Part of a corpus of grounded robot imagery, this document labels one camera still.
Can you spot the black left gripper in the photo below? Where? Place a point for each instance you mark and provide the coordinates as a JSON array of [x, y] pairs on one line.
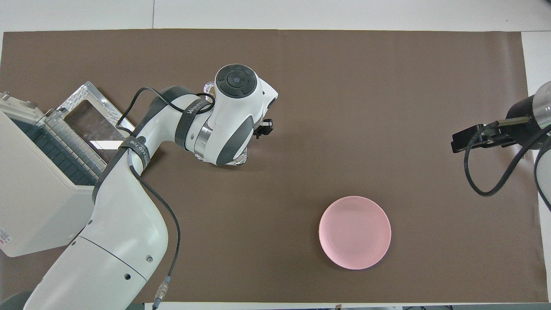
[[264, 127]]

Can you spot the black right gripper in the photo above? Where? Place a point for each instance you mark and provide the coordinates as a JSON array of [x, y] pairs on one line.
[[523, 125]]

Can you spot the aluminium foil tray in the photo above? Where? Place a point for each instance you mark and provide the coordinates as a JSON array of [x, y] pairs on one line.
[[239, 161]]

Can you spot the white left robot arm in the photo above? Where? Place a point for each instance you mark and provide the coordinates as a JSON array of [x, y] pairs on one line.
[[125, 224]]

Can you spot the glass oven door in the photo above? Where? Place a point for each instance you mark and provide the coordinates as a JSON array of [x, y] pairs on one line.
[[75, 101]]

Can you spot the metal oven rack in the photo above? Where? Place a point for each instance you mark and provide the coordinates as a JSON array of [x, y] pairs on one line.
[[73, 159]]

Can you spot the cream toaster oven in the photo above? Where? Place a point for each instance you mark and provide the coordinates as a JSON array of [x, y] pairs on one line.
[[38, 206]]

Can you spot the brown table mat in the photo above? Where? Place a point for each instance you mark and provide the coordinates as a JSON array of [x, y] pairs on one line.
[[344, 107]]

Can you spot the pink round plate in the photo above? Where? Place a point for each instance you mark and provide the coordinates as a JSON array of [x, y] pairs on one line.
[[355, 232]]

